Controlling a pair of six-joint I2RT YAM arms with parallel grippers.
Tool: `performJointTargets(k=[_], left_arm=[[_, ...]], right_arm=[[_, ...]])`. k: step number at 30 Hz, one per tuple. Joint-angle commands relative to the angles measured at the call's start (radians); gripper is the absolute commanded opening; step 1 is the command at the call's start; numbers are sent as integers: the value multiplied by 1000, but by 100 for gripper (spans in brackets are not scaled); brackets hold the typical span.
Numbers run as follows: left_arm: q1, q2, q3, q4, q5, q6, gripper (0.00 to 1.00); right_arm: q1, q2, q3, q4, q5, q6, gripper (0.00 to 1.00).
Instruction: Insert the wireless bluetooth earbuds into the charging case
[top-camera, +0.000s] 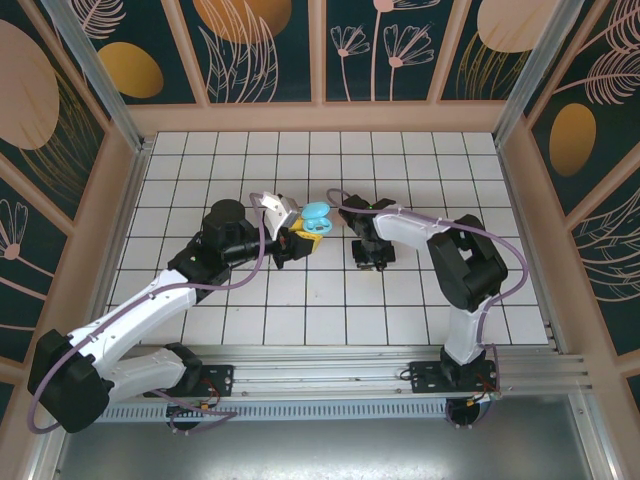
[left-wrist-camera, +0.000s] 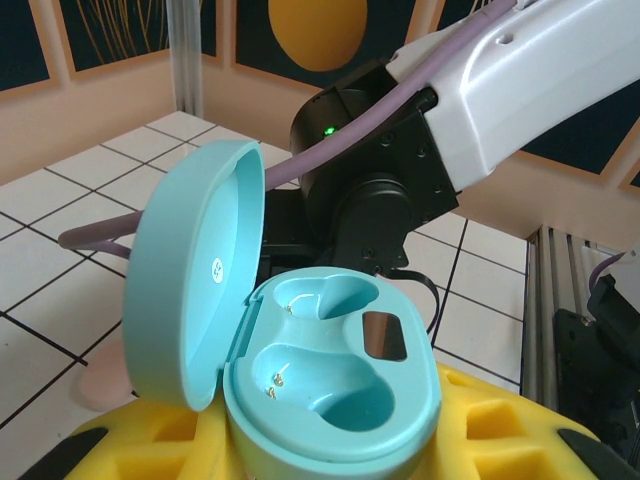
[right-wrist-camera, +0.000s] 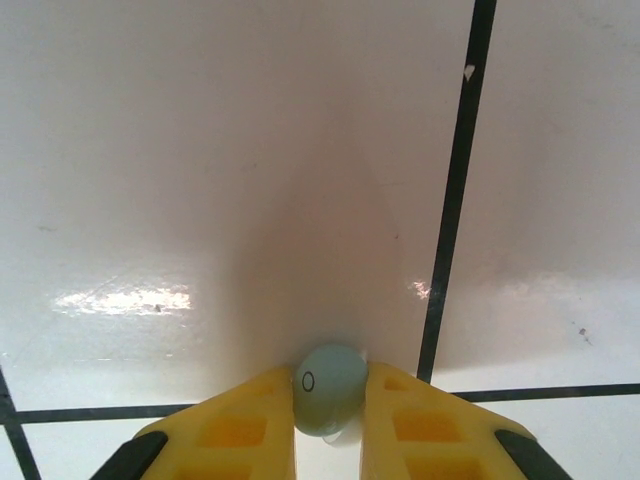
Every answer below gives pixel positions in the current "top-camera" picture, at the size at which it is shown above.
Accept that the blue earbud charging case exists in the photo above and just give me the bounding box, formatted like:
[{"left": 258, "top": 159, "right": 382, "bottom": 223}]
[{"left": 299, "top": 200, "right": 334, "bottom": 234}]

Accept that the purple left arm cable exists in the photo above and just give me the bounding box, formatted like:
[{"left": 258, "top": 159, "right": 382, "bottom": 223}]
[{"left": 28, "top": 193, "right": 266, "bottom": 436}]

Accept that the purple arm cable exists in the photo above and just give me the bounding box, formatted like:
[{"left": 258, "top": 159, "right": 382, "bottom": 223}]
[
  {"left": 28, "top": 193, "right": 266, "bottom": 436},
  {"left": 325, "top": 187, "right": 530, "bottom": 401}
]

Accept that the aluminium side rail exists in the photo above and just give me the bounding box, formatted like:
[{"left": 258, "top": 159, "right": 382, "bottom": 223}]
[
  {"left": 84, "top": 142, "right": 151, "bottom": 351},
  {"left": 497, "top": 142, "right": 569, "bottom": 354}
]

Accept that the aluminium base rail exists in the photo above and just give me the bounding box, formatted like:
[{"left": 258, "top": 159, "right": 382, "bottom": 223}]
[{"left": 54, "top": 343, "right": 589, "bottom": 401}]

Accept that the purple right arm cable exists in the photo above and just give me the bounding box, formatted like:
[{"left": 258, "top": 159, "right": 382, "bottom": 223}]
[{"left": 325, "top": 187, "right": 530, "bottom": 401}]

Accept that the slotted metal cable duct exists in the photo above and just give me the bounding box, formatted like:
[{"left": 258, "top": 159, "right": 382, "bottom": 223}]
[{"left": 107, "top": 403, "right": 451, "bottom": 424}]

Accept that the aluminium corner post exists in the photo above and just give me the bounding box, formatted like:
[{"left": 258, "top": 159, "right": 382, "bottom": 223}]
[
  {"left": 47, "top": 0, "right": 154, "bottom": 156},
  {"left": 492, "top": 0, "right": 599, "bottom": 151}
]

